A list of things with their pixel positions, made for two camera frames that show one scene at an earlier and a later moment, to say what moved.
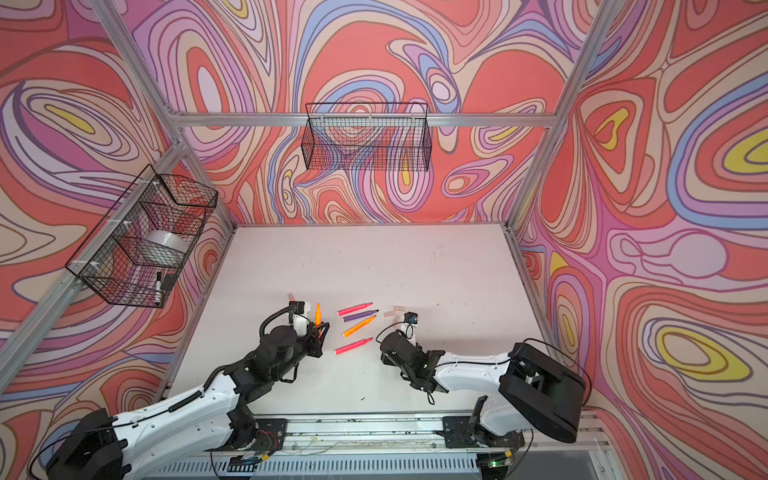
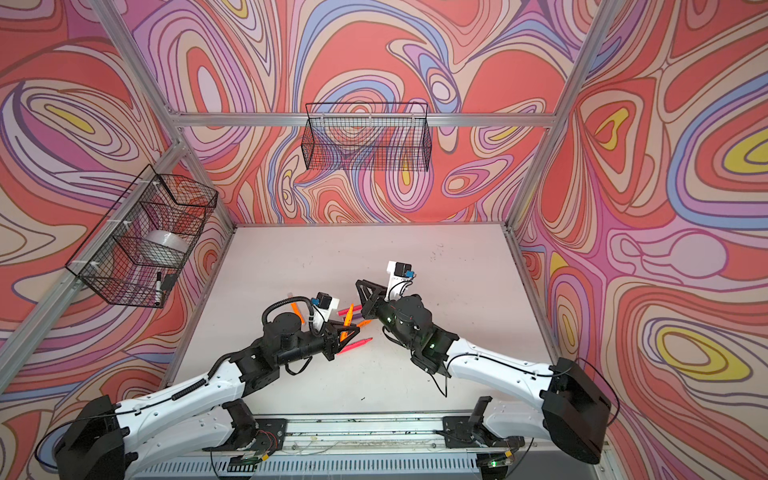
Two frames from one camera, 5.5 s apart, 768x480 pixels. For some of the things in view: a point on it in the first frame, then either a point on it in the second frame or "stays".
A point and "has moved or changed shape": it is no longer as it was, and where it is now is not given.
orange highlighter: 317,315 has moved or changed shape
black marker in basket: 158,292 stays
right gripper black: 386,360 to 378,292
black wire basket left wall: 143,246 stays
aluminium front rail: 422,433 stays
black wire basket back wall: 367,136 stays
